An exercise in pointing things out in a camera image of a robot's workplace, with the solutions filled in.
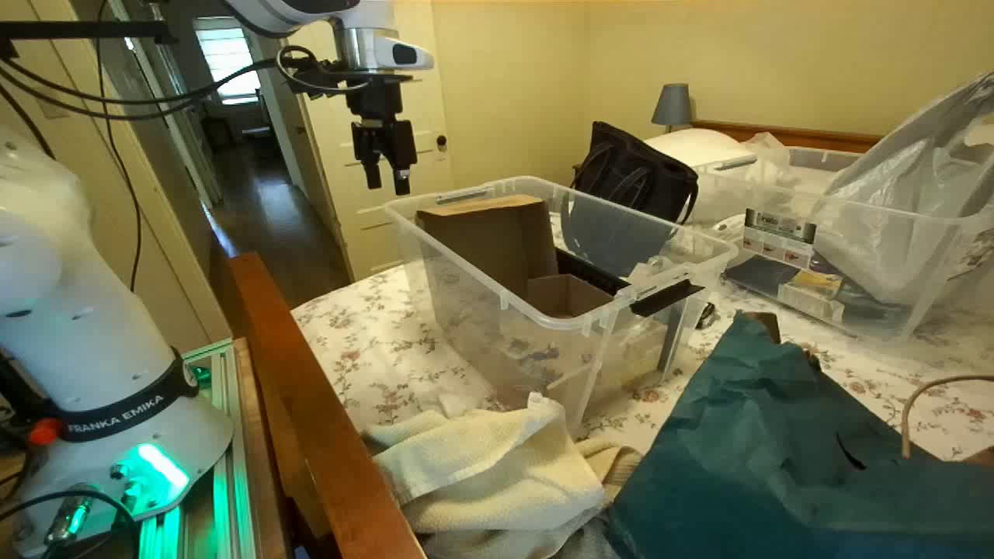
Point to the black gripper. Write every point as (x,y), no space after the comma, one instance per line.
(383,134)

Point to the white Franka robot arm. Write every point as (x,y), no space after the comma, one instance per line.
(72,313)

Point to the brown cardboard box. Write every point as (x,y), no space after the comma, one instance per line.
(484,238)

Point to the clear plastic storage bin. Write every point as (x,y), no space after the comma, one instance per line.
(499,331)

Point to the hallway window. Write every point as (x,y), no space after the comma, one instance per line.
(232,56)

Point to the black fabric bag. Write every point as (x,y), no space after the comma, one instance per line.
(632,173)

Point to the wooden bed footboard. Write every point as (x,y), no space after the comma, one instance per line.
(300,414)

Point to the grey table lamp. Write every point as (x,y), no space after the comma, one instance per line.
(673,108)

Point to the cream towel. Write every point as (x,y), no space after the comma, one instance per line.
(484,478)

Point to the white pillow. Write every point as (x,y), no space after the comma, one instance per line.
(704,148)

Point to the black metal stand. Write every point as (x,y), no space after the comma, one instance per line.
(82,33)

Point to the green lit robot platform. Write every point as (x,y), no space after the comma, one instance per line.
(221,499)

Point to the dark flat package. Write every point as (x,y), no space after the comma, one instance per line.
(764,275)

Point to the printed leaflet in bag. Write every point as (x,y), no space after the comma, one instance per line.
(777,238)

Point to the wooden headboard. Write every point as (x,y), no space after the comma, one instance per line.
(818,139)

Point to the teal fabric bag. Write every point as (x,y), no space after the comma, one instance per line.
(764,454)

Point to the clear bin with packages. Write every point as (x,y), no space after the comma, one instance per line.
(888,307)

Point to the translucent plastic bag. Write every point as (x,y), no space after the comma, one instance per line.
(912,187)

